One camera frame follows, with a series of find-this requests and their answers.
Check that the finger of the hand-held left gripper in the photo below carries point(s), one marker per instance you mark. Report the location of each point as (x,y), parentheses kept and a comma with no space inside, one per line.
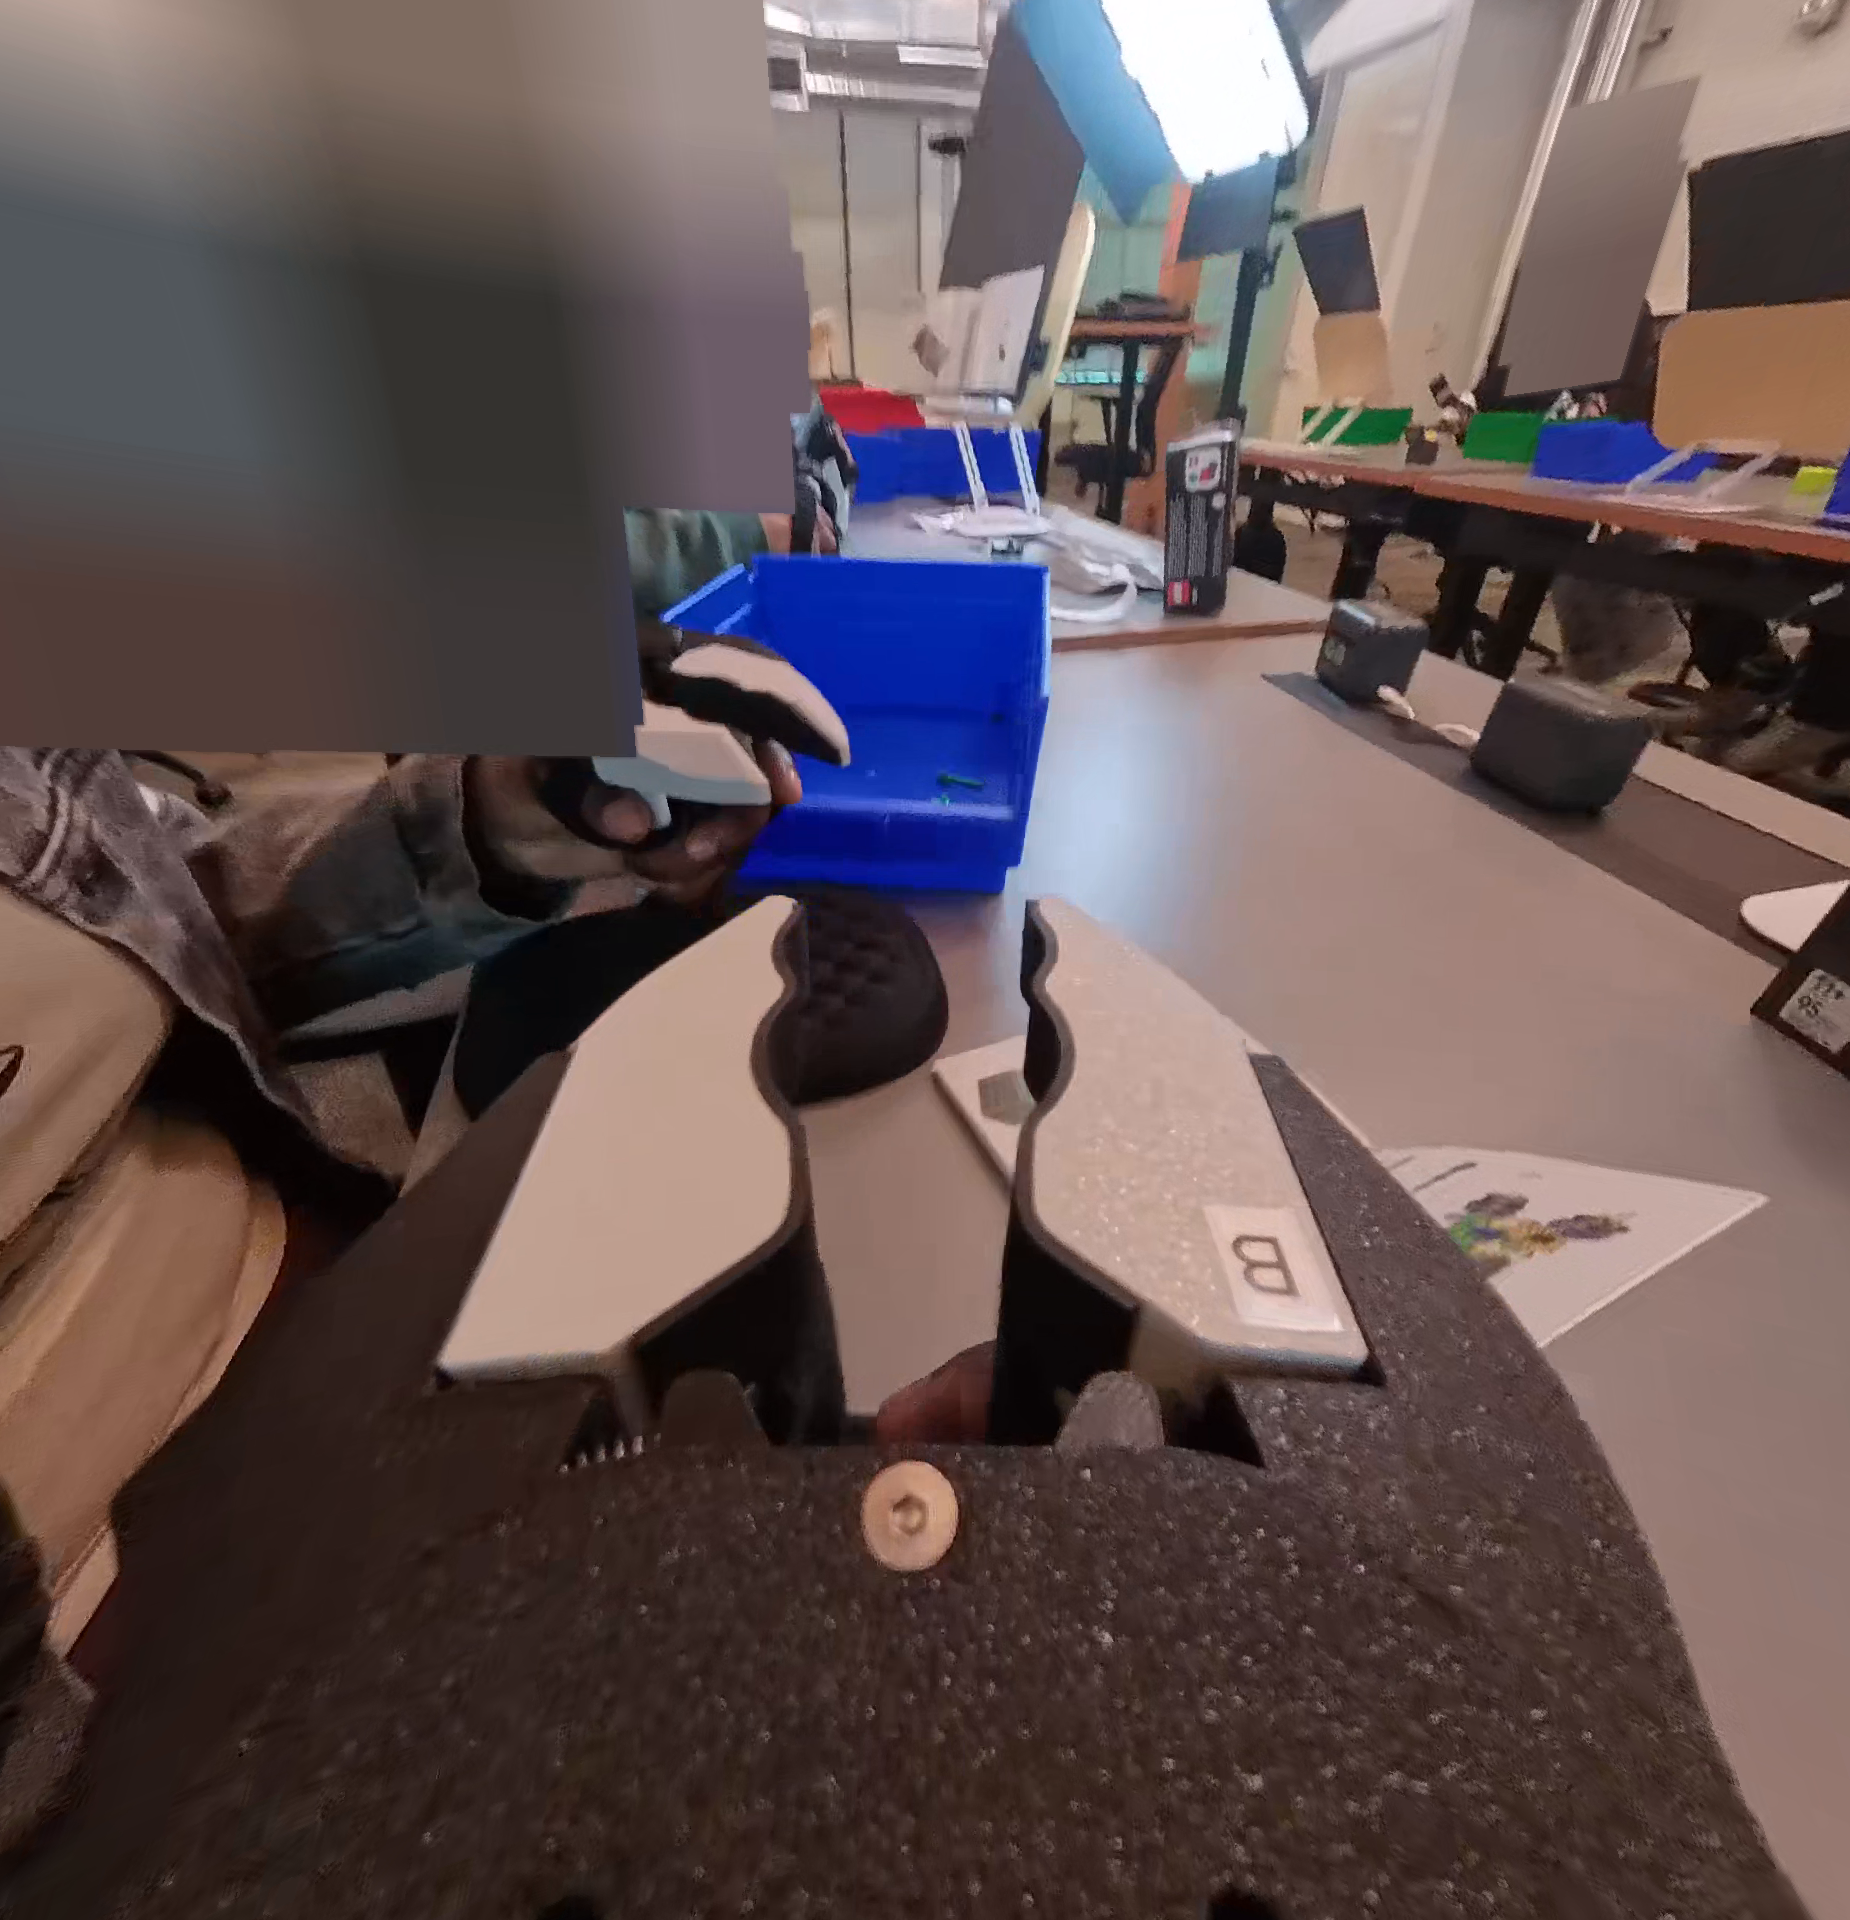
(768,694)

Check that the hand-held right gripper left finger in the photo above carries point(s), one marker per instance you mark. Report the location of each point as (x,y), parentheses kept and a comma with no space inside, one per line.
(639,1170)

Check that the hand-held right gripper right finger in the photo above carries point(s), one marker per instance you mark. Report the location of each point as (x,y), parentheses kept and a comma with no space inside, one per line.
(1150,1186)

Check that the person's left forearm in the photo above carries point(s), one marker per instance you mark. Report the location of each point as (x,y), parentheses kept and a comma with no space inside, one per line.
(386,914)

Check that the another person's forearm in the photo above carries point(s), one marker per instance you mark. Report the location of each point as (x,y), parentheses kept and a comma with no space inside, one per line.
(702,538)

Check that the grey desk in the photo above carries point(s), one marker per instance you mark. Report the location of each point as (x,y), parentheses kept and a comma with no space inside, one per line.
(1316,901)

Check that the wooden background desk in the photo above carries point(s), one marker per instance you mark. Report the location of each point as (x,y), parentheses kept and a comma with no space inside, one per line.
(1616,506)

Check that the person's left hand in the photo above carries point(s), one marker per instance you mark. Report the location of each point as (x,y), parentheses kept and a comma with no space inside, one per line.
(702,858)

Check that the blue plastic bin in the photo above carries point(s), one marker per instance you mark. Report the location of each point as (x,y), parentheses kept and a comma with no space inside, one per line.
(927,464)
(1593,450)
(896,662)

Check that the black quilted pad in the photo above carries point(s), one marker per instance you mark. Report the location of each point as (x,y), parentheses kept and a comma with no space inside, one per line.
(866,1004)

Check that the red plastic bin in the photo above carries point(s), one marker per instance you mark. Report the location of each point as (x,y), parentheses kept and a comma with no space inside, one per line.
(866,409)

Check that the white paper bags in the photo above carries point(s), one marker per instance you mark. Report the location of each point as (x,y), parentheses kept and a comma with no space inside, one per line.
(1082,578)

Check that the instruction booklet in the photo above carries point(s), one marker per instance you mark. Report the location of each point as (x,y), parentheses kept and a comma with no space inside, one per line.
(1584,1246)

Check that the black upright carton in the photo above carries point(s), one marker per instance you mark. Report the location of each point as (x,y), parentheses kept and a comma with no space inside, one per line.
(1204,519)

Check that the beige shirt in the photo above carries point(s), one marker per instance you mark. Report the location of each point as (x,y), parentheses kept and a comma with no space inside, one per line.
(116,1276)

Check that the small grey cube device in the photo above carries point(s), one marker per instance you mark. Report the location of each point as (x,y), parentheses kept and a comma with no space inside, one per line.
(1370,649)

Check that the grey flat panel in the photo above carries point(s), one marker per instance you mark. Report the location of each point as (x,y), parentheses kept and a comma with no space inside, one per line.
(1593,226)
(1017,166)

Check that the grey denim jacket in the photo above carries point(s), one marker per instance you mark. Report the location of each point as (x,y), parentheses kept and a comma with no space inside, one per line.
(116,886)

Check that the large grey cube device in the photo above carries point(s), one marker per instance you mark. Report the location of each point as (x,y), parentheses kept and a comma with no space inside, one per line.
(1561,744)

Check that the green plastic bin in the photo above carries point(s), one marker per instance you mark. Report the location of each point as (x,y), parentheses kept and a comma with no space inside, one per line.
(1354,426)
(1504,434)

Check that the white stand base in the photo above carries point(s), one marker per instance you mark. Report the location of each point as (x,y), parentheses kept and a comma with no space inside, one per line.
(1787,910)

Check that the black box with label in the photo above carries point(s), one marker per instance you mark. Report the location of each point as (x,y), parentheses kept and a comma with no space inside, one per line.
(1839,960)

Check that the bright light panel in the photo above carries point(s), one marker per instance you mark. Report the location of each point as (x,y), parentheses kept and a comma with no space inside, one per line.
(1204,75)

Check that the tan cardboard board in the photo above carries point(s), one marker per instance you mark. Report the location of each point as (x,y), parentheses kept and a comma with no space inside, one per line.
(1766,375)

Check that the black flat panel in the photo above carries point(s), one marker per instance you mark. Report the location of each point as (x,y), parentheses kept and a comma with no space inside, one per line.
(1787,219)

